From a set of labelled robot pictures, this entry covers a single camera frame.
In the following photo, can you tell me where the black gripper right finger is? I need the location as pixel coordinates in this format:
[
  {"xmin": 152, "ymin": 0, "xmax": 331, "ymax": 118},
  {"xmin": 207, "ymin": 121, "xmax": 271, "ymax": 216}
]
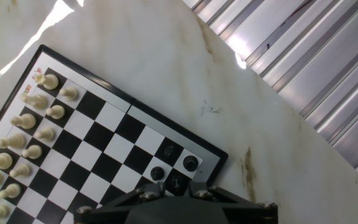
[{"xmin": 188, "ymin": 182, "xmax": 278, "ymax": 224}]

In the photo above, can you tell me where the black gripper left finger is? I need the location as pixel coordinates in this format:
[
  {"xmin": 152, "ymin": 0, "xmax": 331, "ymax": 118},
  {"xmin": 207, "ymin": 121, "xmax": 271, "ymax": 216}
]
[{"xmin": 75, "ymin": 182, "xmax": 167, "ymax": 224}]

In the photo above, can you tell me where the black white chessboard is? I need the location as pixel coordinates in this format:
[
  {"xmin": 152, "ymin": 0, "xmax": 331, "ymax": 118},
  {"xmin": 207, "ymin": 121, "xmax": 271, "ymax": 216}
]
[{"xmin": 0, "ymin": 44, "xmax": 229, "ymax": 224}]

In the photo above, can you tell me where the black chess pawn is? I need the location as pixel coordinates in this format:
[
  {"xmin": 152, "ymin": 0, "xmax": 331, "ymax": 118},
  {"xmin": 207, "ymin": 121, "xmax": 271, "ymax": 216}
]
[
  {"xmin": 162, "ymin": 144, "xmax": 177, "ymax": 159},
  {"xmin": 150, "ymin": 166, "xmax": 165, "ymax": 181}
]

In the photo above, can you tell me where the black chess rook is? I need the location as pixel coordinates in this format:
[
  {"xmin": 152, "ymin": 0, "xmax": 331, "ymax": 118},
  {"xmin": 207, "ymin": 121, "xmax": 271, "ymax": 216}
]
[{"xmin": 182, "ymin": 155, "xmax": 200, "ymax": 172}]

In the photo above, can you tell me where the white chess queen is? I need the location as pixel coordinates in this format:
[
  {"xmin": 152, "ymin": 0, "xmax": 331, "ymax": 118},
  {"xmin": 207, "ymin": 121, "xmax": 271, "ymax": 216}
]
[{"xmin": 0, "ymin": 133, "xmax": 26, "ymax": 150}]

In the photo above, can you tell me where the white chess knight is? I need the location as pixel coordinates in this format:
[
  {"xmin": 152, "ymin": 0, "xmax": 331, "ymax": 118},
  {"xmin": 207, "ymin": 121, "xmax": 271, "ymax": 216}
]
[{"xmin": 19, "ymin": 93, "xmax": 48, "ymax": 110}]

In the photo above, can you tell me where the white chess rook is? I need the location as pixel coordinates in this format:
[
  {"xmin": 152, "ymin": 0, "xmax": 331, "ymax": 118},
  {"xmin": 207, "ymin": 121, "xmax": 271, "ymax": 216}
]
[{"xmin": 35, "ymin": 73, "xmax": 60, "ymax": 91}]

